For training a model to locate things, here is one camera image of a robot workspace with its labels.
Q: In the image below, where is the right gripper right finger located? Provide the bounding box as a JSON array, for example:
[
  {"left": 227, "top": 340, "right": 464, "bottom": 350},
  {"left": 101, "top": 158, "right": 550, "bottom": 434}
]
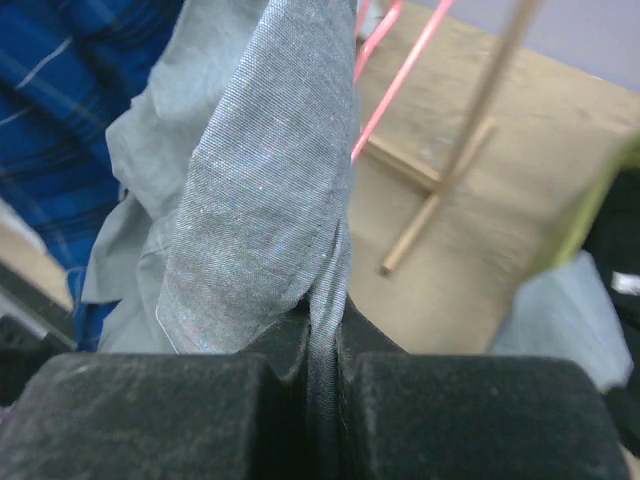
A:
[{"left": 336, "top": 303, "right": 630, "bottom": 479}]

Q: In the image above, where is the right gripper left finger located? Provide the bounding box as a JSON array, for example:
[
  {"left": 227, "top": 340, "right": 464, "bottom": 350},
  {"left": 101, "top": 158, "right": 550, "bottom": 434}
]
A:
[{"left": 1, "top": 303, "right": 313, "bottom": 479}]

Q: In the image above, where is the grey button shirt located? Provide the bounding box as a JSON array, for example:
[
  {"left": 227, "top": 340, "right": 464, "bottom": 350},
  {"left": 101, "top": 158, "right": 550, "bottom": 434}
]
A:
[{"left": 85, "top": 1, "right": 359, "bottom": 479}]

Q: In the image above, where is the pink wire hanger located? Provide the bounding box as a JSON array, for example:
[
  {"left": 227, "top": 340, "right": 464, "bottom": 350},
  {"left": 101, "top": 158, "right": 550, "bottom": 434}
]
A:
[{"left": 351, "top": 0, "right": 455, "bottom": 163}]

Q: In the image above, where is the black shirt in bin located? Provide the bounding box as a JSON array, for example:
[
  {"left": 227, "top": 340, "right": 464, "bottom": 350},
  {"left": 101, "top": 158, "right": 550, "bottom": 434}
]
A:
[{"left": 583, "top": 168, "right": 639, "bottom": 456}]

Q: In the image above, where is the blue plaid shirt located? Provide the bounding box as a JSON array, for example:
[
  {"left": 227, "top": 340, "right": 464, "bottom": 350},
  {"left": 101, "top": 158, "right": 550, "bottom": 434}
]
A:
[{"left": 1, "top": 0, "right": 182, "bottom": 351}]

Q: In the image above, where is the wooden clothes rack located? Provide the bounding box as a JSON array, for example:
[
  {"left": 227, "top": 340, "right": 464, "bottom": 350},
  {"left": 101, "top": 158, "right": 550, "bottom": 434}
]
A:
[{"left": 361, "top": 1, "right": 541, "bottom": 276}]

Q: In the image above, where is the green laundry bin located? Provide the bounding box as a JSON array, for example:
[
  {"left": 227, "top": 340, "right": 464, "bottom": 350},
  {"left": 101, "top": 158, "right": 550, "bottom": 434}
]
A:
[{"left": 530, "top": 134, "right": 639, "bottom": 274}]

